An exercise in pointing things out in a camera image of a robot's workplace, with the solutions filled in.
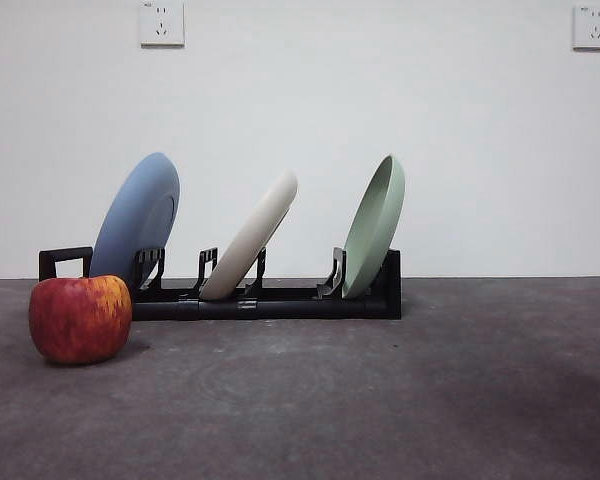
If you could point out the cream yellow plate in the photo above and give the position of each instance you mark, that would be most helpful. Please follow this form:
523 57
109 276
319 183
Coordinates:
252 235

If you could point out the red yellow apple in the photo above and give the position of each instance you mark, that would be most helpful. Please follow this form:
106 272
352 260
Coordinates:
80 320

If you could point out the black plate rack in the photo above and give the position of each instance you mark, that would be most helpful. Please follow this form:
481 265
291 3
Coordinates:
290 306

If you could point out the green plate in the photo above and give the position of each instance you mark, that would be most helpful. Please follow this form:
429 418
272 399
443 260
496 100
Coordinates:
375 225

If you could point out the blue plate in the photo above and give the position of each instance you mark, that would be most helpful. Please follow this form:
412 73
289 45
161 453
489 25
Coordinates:
135 210

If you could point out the white wall socket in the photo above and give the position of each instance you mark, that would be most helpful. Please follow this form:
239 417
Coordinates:
162 25
594 27

